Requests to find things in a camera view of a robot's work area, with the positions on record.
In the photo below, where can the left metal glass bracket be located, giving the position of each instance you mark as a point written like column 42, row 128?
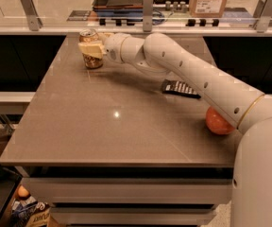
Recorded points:
column 33, row 20

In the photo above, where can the metal glass bracket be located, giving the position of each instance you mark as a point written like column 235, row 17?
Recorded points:
column 147, row 15
column 33, row 20
column 262, row 15

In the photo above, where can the cardboard box with label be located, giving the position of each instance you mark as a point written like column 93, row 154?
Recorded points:
column 207, row 8

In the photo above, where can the orange fruit in bin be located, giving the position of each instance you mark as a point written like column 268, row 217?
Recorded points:
column 23, row 193

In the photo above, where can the grey drawer cabinet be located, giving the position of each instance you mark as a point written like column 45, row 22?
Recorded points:
column 131, row 201

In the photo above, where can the snack bag in bin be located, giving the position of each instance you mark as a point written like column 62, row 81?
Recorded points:
column 29, row 213

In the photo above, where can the middle metal glass bracket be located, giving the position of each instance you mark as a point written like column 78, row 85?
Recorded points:
column 147, row 15

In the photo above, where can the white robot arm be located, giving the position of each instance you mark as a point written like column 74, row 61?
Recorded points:
column 246, row 108

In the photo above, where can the red apple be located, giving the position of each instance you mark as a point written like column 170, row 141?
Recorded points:
column 216, row 123

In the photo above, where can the orange soda can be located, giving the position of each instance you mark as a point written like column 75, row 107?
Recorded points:
column 89, row 36

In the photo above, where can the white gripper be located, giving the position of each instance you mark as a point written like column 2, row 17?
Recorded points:
column 111, row 48

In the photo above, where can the right metal glass bracket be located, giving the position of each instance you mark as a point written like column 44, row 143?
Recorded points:
column 262, row 15

